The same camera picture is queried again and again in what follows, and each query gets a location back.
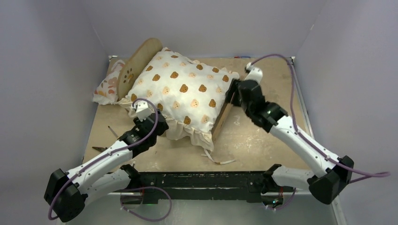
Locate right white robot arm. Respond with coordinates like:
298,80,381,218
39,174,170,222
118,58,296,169
235,80,354,204

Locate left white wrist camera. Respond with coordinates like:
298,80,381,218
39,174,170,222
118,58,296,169
132,100,152,121

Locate wooden pet bed frame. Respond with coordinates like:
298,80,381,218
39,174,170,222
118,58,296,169
116,37,240,144

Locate yellow handled pliers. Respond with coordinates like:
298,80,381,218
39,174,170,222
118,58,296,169
92,146,107,152

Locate aluminium table frame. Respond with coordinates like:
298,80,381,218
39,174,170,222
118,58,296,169
56,56,347,225

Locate purple cable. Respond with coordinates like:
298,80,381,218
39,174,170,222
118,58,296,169
250,54,391,212
47,98,173,222

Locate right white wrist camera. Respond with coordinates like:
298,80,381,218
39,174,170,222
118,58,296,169
244,62,263,83

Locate floral print small pillow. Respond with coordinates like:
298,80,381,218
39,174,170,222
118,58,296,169
92,59,125,105

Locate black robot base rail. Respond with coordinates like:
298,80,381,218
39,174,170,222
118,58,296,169
126,171,281,204

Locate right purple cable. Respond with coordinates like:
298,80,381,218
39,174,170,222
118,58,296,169
250,54,391,212

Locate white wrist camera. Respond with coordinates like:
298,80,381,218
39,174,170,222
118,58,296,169
132,100,152,121
244,62,263,83

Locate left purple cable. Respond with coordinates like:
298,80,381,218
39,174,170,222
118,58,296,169
47,98,173,222

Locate yellow black screwdriver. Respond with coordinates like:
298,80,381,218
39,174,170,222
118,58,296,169
108,126,119,138

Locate bear print white cushion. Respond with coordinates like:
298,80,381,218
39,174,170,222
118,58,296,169
118,46,241,166

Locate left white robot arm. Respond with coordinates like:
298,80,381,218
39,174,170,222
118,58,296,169
44,110,168,223

